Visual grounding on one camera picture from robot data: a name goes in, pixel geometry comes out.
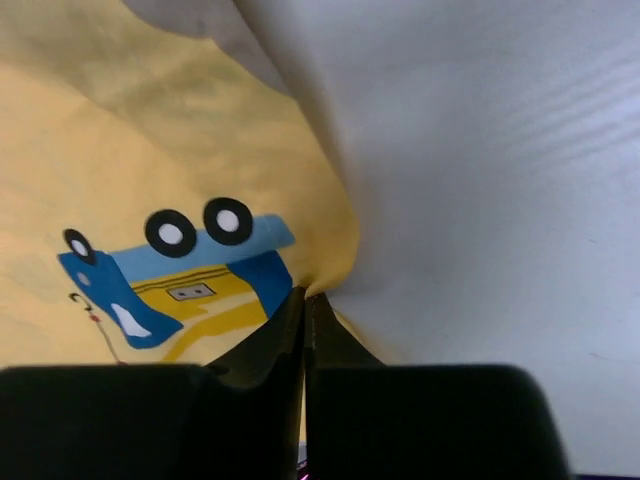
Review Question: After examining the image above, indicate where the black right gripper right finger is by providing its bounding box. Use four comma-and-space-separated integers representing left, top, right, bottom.
304, 295, 571, 479

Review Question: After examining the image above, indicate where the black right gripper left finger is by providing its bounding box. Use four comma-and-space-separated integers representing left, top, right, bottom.
1, 288, 304, 479

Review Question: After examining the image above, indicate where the yellow cartoon print cloth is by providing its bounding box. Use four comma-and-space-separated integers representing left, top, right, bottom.
1, 1, 361, 367

